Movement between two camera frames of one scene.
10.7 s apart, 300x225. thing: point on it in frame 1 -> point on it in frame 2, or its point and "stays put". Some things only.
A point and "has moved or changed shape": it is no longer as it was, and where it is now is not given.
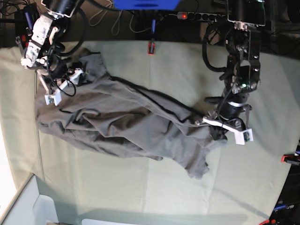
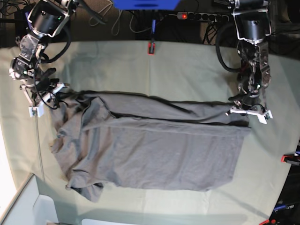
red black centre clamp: x=151 y=45 stays put
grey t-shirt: x=107 y=112 has moved or changed shape
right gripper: x=231 y=114 -> x=245 y=104
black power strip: x=199 y=16 stays put
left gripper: x=58 y=72 -> x=37 y=91
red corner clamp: x=268 y=221 stays put
